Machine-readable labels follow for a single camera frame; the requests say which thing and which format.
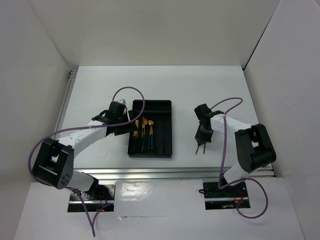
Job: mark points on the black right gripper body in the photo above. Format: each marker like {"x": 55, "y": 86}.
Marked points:
{"x": 204, "y": 135}

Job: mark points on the gold knife green handle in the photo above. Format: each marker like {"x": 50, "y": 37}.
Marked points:
{"x": 135, "y": 136}

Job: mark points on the gold fork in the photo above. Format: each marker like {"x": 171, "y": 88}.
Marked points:
{"x": 143, "y": 134}

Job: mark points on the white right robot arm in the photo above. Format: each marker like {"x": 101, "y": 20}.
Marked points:
{"x": 254, "y": 148}

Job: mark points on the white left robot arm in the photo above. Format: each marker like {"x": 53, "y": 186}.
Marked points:
{"x": 54, "y": 164}

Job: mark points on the black cutlery tray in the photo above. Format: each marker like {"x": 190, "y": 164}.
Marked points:
{"x": 160, "y": 112}

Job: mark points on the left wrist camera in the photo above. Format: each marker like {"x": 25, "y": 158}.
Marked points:
{"x": 122, "y": 101}

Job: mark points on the aluminium front rail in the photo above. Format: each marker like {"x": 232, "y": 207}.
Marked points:
{"x": 153, "y": 174}

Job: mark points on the aluminium rail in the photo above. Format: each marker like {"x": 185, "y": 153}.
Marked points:
{"x": 153, "y": 174}
{"x": 66, "y": 98}

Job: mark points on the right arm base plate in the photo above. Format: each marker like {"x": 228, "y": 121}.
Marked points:
{"x": 224, "y": 199}

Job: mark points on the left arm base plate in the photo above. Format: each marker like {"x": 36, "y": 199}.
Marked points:
{"x": 104, "y": 198}

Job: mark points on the aluminium left rail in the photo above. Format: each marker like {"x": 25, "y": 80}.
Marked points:
{"x": 66, "y": 98}

